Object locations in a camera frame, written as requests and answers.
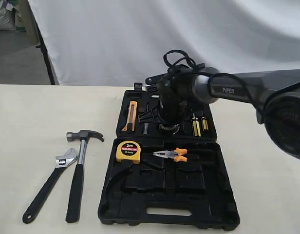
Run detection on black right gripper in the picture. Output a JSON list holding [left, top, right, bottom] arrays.
[[138, 96, 188, 124]]

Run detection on black insulating tape roll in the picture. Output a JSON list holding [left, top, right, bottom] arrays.
[[158, 124, 180, 136]]

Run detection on black plastic tool case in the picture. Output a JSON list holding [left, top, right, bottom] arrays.
[[98, 83, 240, 231]]

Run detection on adjustable wrench black handle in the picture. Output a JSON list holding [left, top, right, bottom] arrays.
[[22, 148, 77, 224]]

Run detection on claw hammer black grip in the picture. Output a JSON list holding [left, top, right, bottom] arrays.
[[65, 130, 104, 223]]

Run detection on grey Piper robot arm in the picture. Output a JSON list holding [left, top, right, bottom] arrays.
[[138, 65, 300, 160]]

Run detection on clear test pen screwdriver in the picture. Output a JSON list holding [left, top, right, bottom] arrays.
[[142, 102, 150, 135]]

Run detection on orange utility knife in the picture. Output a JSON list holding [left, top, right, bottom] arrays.
[[121, 101, 137, 132]]

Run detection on yellow tape measure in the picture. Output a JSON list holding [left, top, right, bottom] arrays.
[[115, 140, 141, 164]]

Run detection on large yellow black screwdriver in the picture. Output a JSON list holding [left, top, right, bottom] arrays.
[[192, 114, 202, 137]]

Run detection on small yellow black screwdriver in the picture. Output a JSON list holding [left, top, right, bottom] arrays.
[[201, 111, 208, 131]]

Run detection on white backdrop cloth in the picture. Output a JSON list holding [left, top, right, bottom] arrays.
[[29, 0, 300, 86]]

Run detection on black backdrop stand pole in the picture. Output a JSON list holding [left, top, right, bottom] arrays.
[[28, 2, 56, 85]]

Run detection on grey sack in background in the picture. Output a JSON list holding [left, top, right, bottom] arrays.
[[0, 0, 15, 31]]

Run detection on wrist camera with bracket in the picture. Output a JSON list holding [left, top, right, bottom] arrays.
[[145, 74, 165, 93]]

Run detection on orange handled pliers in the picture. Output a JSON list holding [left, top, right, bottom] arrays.
[[152, 148, 188, 162]]

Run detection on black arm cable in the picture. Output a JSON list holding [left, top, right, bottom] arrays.
[[163, 50, 267, 117]]

